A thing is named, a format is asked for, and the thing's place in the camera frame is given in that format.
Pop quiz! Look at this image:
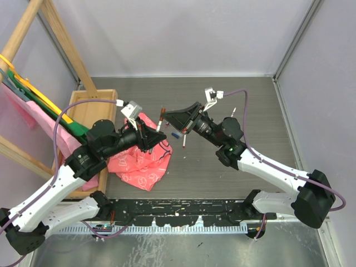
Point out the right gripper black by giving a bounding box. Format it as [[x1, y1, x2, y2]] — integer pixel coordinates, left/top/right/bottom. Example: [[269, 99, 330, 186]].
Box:
[[161, 101, 224, 147]]

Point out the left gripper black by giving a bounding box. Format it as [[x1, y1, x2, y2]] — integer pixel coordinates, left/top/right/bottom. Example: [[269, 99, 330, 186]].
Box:
[[102, 116, 166, 159]]

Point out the short white pen red tip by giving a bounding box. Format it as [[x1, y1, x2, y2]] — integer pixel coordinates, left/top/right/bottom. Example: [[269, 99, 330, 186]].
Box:
[[182, 135, 186, 148]]

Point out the white pen brown cap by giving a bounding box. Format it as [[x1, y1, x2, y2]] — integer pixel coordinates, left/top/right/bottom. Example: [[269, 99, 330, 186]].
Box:
[[156, 120, 162, 132]]

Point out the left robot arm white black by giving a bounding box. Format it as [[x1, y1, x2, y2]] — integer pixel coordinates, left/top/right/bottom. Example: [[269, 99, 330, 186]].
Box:
[[1, 118, 166, 256]]

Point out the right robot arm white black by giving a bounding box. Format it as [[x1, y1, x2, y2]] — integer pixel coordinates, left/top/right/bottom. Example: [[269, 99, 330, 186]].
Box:
[[162, 102, 335, 229]]

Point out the coral patterned cloth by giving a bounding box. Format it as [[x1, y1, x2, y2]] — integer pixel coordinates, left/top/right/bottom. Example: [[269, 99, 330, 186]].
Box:
[[107, 112, 173, 192]]

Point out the green garment on hanger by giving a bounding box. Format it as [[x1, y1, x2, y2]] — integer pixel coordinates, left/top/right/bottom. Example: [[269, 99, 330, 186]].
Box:
[[7, 70, 88, 144]]

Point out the wooden rack base tray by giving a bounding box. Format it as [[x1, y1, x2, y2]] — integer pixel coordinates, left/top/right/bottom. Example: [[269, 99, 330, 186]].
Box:
[[57, 89, 118, 200]]

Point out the yellow hanger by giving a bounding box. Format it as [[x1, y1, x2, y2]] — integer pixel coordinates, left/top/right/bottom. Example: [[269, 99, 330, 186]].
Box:
[[1, 55, 62, 115]]

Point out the pink garment on hanger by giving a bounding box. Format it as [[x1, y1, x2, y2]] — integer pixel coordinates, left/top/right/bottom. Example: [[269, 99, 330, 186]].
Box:
[[0, 83, 100, 192]]

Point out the aluminium corner profile left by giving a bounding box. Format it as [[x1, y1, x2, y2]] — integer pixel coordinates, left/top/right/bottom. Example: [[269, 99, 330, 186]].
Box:
[[37, 1, 81, 91]]

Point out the aluminium corner profile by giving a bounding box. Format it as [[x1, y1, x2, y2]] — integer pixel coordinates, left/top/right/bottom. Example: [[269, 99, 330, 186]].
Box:
[[272, 0, 326, 82], [37, 1, 81, 91]]

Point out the grey-blue hanger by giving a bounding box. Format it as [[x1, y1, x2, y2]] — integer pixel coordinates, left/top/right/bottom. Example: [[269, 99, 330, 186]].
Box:
[[0, 69, 30, 102]]

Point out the aluminium corner profile right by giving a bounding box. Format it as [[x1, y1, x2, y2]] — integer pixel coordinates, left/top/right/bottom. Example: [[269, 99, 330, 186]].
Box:
[[272, 0, 326, 82]]

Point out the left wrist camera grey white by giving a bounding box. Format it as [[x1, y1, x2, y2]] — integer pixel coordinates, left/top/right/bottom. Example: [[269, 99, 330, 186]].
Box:
[[121, 101, 142, 128]]

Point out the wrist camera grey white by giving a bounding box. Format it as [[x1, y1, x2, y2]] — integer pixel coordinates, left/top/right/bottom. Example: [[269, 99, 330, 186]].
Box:
[[203, 87, 217, 111], [121, 101, 142, 128]]

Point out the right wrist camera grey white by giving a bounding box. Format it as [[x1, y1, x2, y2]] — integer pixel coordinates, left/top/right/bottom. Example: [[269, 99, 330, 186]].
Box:
[[203, 87, 217, 111]]

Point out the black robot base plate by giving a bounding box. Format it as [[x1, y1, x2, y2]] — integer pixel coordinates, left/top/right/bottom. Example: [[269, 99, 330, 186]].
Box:
[[79, 199, 276, 226]]

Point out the slotted cable duct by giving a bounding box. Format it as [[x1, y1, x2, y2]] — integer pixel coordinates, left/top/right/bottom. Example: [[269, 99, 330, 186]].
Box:
[[57, 223, 248, 235]]

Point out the wooden clothes rack frame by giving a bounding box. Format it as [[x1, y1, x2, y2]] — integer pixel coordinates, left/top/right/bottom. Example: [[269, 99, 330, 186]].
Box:
[[1, 0, 98, 180]]

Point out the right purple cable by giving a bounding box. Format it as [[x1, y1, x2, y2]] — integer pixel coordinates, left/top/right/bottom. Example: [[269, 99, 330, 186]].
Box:
[[218, 88, 346, 241]]

